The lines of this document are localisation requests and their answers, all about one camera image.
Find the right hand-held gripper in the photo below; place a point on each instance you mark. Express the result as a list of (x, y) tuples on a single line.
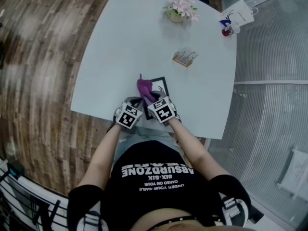
[(163, 111)]

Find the black printed t-shirt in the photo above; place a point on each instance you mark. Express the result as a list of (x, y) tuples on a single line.
[(156, 196)]

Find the pink flowers in pot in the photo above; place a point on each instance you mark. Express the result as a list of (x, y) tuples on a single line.
[(180, 8)]

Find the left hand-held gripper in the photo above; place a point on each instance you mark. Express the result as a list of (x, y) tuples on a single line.
[(128, 115)]

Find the white paper bag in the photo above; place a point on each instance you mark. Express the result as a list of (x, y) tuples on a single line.
[(238, 12)]

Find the person's left forearm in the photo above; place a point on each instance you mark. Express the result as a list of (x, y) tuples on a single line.
[(103, 157)]

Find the white table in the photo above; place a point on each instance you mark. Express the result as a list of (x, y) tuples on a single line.
[(134, 44)]

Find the black metal rack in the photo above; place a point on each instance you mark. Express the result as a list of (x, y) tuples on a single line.
[(24, 201)]

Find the red cup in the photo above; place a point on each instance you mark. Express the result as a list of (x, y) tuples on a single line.
[(227, 30)]

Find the grey jeans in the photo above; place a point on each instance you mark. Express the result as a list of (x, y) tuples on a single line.
[(149, 135)]

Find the person's right forearm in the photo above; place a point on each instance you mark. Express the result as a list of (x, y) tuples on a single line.
[(195, 150)]

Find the black framed deer picture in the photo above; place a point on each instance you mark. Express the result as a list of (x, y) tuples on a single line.
[(160, 85)]

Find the purple cleaning cloth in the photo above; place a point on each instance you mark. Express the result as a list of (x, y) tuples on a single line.
[(144, 88)]

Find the wooden card holder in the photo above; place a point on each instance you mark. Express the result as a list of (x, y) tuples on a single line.
[(184, 56)]

